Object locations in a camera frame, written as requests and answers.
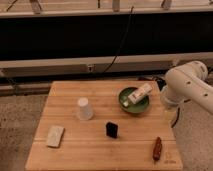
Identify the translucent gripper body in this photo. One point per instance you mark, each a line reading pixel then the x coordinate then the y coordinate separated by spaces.
pixel 168 113

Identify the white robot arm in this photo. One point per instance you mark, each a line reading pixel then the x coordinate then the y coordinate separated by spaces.
pixel 186 81

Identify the black eraser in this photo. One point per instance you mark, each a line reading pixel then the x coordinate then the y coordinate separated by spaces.
pixel 111 129

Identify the green bowl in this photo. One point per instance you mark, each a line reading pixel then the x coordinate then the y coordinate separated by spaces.
pixel 128 106

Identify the white tube in bowl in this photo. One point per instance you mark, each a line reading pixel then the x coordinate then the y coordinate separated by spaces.
pixel 140 93

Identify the grey sponge block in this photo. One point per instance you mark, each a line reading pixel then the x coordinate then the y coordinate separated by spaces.
pixel 54 136

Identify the brown wooden-handled tool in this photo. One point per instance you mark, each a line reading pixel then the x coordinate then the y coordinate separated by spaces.
pixel 157 149

